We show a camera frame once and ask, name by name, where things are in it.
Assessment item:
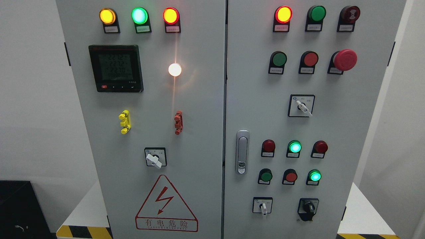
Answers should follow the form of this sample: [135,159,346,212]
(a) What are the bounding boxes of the grey electrical cabinet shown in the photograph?
[56,0,406,239]

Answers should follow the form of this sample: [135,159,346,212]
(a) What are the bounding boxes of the red push button lower row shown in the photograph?
[282,169,298,186]

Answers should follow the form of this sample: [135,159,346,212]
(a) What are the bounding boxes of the red terminal connector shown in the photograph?
[174,111,183,135]

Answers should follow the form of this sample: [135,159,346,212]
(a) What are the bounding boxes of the dark red indicator light left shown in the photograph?
[261,139,276,158]

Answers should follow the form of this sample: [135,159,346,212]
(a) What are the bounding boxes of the red push button upper row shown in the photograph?
[298,50,319,74]

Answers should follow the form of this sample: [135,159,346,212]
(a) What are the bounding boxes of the dark red indicator light right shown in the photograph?
[310,140,328,159]

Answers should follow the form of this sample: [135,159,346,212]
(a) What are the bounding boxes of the lit green indicator light middle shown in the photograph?
[286,140,302,158]

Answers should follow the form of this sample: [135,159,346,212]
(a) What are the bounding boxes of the green indicator light top left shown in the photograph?
[131,7,152,34]

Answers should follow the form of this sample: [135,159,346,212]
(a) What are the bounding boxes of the black box lower left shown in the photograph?
[0,180,53,239]

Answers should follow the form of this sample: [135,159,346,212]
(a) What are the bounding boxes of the black knob selector switch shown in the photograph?
[297,198,319,221]

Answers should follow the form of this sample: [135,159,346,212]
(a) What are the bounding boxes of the dark red indicator light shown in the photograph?
[310,140,328,159]
[261,139,276,158]

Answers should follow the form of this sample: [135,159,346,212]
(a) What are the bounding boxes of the black digital power meter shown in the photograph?
[88,45,144,93]

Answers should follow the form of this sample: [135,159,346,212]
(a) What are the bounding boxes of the red-orange indicator light door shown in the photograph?
[163,7,181,33]
[272,6,293,32]

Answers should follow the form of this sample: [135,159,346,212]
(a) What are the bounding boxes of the lit green push button lower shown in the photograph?
[306,169,322,186]

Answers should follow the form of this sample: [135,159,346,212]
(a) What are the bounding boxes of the white-handled selector switch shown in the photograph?
[252,197,273,216]
[288,94,315,118]

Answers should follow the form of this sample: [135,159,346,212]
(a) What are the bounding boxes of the dark red buzzer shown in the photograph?
[337,6,360,32]

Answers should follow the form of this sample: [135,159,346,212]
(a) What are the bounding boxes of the green push button row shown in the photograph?
[268,50,287,75]
[257,168,273,185]

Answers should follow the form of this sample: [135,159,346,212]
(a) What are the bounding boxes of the silver door handle lock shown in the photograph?
[235,130,250,175]

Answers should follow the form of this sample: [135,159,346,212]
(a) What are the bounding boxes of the white-handled selector switch upper right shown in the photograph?
[288,94,315,118]

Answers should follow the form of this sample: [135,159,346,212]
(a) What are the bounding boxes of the yellow indicator light top left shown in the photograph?
[99,8,120,34]

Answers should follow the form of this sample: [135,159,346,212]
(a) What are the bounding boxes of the white glowing indicator light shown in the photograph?
[168,63,182,77]

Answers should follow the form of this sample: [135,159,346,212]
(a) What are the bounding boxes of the red emergency stop button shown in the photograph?
[327,49,357,75]

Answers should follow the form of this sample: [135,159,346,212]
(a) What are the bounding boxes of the green push button lower row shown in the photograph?
[257,168,273,185]

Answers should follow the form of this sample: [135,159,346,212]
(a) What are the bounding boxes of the green push button upper row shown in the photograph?
[268,50,287,75]

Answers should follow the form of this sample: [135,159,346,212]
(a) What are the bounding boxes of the red-orange indicator light left door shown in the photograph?
[163,7,181,33]

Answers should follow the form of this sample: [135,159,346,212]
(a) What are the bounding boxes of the white-handled selector switch left door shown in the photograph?
[144,148,167,169]

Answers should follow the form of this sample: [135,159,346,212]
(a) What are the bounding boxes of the red-orange indicator light right door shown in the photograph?
[272,6,293,32]

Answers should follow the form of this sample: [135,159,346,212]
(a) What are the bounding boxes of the dark green indicator light top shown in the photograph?
[305,5,326,32]

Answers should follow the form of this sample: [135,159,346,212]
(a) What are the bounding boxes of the white-handled selector switch lower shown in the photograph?
[252,197,273,216]

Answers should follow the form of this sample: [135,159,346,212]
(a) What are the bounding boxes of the red push button row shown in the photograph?
[298,50,319,74]
[282,169,298,186]

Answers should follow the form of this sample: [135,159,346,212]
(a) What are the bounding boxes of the red electrical hazard sticker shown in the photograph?
[135,175,198,232]

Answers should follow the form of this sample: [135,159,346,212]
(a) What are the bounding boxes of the yellow terminal connector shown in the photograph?
[118,110,131,134]

